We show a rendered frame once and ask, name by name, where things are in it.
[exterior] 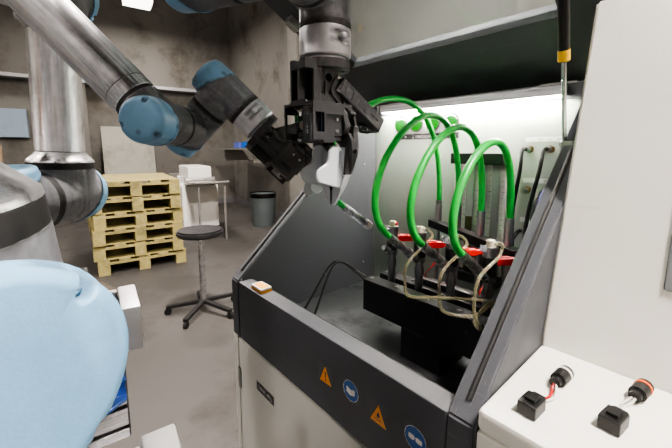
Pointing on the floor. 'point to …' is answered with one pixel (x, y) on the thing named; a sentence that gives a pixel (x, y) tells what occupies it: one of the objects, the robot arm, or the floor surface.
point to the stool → (200, 272)
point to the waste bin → (263, 208)
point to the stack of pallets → (137, 221)
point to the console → (619, 200)
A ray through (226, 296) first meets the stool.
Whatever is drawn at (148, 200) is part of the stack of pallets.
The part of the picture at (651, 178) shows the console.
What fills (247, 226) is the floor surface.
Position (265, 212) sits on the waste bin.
